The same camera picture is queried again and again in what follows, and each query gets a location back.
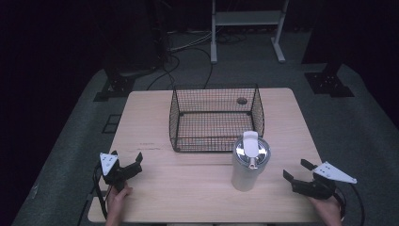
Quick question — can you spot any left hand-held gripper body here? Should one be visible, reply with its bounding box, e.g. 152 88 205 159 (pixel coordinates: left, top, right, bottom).
99 152 143 193

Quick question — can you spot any black wire basket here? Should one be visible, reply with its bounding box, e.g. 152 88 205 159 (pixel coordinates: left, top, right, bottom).
168 83 265 154

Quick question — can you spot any person's left hand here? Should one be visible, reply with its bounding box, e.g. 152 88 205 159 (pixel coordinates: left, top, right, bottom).
105 184 134 226

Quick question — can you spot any black floor cable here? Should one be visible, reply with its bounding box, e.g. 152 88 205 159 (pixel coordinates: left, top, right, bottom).
146 46 215 92

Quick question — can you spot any white floor cable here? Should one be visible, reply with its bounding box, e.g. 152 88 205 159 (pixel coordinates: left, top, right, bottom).
168 29 215 54

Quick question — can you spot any white metal stand frame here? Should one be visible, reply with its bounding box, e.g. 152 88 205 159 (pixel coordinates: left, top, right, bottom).
210 0 290 65

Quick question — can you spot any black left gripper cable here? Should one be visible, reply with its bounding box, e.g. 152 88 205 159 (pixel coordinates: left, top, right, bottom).
77 164 111 226

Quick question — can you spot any white tumbler with lid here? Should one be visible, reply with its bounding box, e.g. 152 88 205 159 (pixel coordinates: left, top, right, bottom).
231 130 272 193

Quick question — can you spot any black stand with base plate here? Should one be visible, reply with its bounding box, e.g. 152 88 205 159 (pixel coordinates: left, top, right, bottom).
301 0 356 99
92 0 170 103

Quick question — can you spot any person's right hand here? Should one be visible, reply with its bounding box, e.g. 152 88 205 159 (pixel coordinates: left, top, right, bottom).
308 195 343 226

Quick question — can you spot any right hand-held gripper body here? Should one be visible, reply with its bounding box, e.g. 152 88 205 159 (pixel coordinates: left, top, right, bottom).
291 160 359 201

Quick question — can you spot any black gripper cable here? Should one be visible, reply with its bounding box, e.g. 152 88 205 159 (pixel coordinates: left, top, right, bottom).
77 164 111 226
331 183 367 226

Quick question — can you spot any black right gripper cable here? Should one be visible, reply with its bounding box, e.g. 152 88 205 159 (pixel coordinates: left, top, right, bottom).
331 183 367 226

